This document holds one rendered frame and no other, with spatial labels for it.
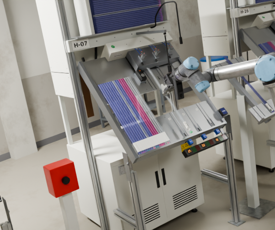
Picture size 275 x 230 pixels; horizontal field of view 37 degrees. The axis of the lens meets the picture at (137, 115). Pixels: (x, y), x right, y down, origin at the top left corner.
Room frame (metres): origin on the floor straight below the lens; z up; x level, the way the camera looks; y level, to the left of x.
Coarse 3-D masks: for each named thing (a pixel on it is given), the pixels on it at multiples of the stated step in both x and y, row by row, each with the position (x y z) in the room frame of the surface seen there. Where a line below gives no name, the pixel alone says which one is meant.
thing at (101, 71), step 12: (96, 60) 2.59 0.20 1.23; (120, 60) 2.64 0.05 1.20; (96, 72) 2.51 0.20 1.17; (108, 72) 2.54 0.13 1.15; (120, 72) 2.57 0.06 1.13; (132, 72) 2.60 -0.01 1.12; (144, 72) 2.62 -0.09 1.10; (156, 72) 2.65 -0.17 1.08; (168, 72) 2.68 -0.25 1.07; (96, 84) 2.44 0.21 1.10; (144, 84) 2.55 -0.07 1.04; (156, 84) 2.57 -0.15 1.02
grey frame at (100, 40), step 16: (64, 16) 2.54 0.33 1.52; (64, 32) 2.53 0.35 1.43; (112, 32) 2.67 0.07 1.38; (128, 32) 2.73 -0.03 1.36; (64, 48) 2.56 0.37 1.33; (80, 96) 2.54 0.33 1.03; (80, 112) 2.53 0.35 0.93; (224, 144) 2.52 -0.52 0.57; (96, 176) 2.54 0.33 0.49; (96, 192) 2.53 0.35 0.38; (144, 224) 2.12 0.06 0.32
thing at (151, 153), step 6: (216, 126) 2.42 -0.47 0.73; (222, 126) 2.49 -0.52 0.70; (198, 132) 2.35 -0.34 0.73; (204, 132) 2.39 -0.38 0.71; (210, 132) 2.45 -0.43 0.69; (186, 138) 2.30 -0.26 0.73; (192, 138) 2.35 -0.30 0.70; (168, 144) 2.23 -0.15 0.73; (174, 144) 2.26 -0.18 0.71; (180, 144) 2.33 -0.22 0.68; (150, 150) 2.17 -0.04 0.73; (156, 150) 2.18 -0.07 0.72; (162, 150) 2.23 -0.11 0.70; (138, 156) 2.12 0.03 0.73; (144, 156) 2.15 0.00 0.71; (150, 156) 2.21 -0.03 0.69
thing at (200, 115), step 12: (192, 108) 2.51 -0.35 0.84; (204, 108) 2.54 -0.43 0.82; (168, 120) 2.38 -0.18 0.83; (180, 120) 2.41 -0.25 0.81; (192, 120) 2.43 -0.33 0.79; (204, 120) 2.46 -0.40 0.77; (216, 120) 2.49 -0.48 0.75; (168, 132) 2.32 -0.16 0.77; (180, 132) 2.34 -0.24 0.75; (192, 132) 2.37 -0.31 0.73
